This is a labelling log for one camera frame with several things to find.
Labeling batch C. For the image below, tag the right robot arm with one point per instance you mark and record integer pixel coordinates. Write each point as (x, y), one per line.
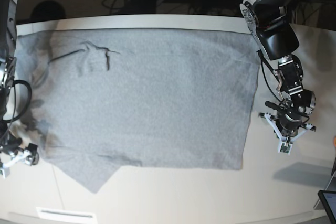
(8, 67)

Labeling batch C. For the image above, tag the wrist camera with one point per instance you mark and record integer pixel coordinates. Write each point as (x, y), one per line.
(5, 172)
(284, 147)

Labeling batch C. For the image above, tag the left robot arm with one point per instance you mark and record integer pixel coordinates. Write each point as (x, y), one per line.
(275, 37)

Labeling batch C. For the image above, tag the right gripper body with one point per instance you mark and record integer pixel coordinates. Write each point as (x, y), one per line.
(14, 150)

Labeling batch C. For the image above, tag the grey T-shirt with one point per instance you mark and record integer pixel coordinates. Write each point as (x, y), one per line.
(92, 165)

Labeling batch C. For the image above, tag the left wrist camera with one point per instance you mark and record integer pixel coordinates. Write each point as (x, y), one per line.
(284, 147)

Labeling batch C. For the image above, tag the white label strip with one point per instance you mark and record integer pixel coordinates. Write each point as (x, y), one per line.
(66, 216)

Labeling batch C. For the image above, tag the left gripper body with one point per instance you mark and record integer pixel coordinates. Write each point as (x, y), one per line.
(288, 126)

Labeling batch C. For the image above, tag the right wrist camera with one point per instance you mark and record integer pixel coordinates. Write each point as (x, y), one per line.
(5, 172)

